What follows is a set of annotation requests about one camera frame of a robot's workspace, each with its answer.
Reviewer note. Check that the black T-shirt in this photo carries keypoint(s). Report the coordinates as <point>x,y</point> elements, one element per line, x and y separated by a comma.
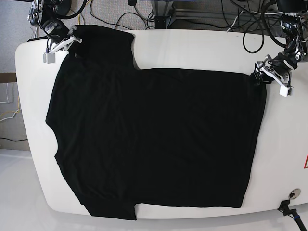
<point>168,137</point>

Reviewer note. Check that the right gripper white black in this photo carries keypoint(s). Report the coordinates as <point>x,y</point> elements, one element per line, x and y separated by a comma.
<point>60,38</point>

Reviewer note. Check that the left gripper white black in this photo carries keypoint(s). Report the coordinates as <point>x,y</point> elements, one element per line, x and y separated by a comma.
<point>278,69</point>

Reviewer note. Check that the black clamp with cable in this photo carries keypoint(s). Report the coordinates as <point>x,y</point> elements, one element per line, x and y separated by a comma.
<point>286,211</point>

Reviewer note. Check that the aluminium frame post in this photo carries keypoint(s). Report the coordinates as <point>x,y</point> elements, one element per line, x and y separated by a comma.
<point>164,13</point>

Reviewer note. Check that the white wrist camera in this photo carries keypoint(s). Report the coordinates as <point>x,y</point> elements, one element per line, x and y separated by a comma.
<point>285,91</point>
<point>49,57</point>

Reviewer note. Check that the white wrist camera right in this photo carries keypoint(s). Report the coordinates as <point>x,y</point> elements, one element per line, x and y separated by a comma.
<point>49,57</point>

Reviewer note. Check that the round metal table grommet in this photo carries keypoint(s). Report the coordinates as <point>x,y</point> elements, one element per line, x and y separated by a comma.
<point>294,194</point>

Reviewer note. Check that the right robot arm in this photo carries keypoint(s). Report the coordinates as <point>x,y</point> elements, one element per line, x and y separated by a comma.
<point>48,16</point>

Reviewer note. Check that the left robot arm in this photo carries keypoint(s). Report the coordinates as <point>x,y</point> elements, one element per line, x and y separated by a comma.
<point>294,51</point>

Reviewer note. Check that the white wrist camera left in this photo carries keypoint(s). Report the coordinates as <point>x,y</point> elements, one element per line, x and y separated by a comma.
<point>285,91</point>

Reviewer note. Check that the red warning triangle sticker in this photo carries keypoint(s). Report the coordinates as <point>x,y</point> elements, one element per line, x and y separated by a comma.
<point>306,163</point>

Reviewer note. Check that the round black stand base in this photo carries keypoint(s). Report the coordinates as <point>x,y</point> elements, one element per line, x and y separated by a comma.
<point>62,7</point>

